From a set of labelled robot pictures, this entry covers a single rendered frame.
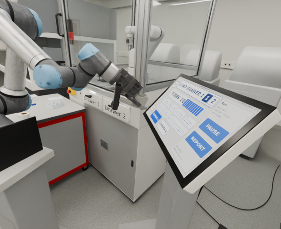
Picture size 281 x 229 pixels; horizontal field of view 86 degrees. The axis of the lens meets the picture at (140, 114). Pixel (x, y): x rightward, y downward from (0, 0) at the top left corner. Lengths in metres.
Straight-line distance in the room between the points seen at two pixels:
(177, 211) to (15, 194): 0.79
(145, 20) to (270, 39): 3.22
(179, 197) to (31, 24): 1.04
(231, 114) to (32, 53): 0.65
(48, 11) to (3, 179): 1.65
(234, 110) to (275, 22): 3.49
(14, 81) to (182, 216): 1.09
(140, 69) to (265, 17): 3.29
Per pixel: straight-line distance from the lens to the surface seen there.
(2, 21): 0.76
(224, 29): 4.07
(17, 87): 1.00
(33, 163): 0.93
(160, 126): 0.67
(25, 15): 0.90
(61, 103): 1.58
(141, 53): 0.93
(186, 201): 0.88
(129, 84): 0.64
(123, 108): 1.07
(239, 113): 0.50
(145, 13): 0.94
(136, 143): 1.11
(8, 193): 0.99
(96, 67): 0.62
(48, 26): 2.07
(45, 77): 0.55
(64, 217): 1.62
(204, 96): 0.62
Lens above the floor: 1.30
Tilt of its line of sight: 23 degrees down
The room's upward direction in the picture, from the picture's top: 4 degrees clockwise
